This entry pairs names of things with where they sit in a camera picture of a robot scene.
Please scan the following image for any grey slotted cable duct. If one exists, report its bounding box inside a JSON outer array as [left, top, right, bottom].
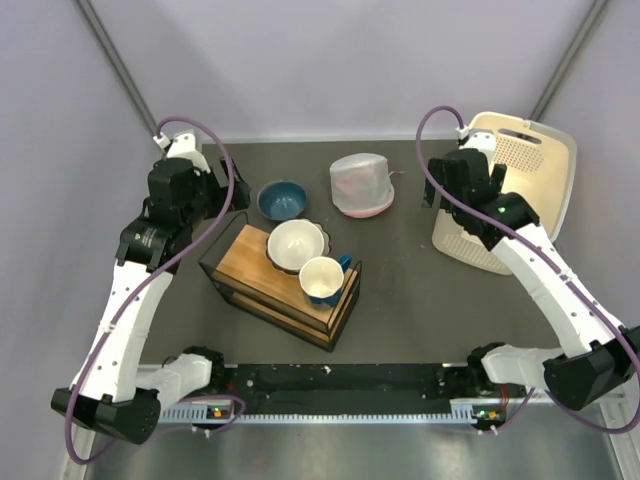
[[158, 402, 481, 426]]

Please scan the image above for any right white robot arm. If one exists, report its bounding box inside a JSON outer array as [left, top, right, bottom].
[[421, 148, 639, 411]]

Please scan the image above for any blue ceramic bowl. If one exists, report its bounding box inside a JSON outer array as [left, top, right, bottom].
[[257, 180, 308, 222]]

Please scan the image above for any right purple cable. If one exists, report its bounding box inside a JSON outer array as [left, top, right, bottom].
[[416, 105, 640, 434]]

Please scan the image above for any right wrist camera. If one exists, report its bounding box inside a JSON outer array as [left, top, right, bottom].
[[455, 125, 471, 147]]

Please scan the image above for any white mesh laundry bag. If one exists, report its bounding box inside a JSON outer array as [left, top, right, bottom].
[[329, 153, 395, 219]]

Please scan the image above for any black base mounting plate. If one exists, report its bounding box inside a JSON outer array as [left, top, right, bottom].
[[218, 363, 478, 416]]

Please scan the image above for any cream plastic laundry basket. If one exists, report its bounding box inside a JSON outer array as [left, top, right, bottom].
[[431, 111, 579, 277]]

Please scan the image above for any wooden wire-frame shelf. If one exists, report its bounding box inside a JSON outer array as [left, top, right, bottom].
[[198, 212, 362, 352]]

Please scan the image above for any white scalloped bowl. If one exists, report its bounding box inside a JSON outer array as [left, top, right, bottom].
[[266, 219, 331, 275]]

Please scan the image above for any white and blue cup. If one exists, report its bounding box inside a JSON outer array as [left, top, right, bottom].
[[298, 254, 352, 308]]

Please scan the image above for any purple cable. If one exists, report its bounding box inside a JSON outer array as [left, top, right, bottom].
[[416, 105, 640, 434], [65, 117, 247, 465]]

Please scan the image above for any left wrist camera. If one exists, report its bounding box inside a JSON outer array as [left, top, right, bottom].
[[152, 132, 173, 151]]

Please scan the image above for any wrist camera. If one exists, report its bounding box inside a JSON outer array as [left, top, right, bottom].
[[152, 132, 173, 151], [455, 125, 471, 147]]

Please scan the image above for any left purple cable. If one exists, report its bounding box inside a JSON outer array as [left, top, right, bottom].
[[65, 117, 247, 465]]

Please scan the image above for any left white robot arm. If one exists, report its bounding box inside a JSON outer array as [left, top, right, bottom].
[[51, 131, 250, 445]]

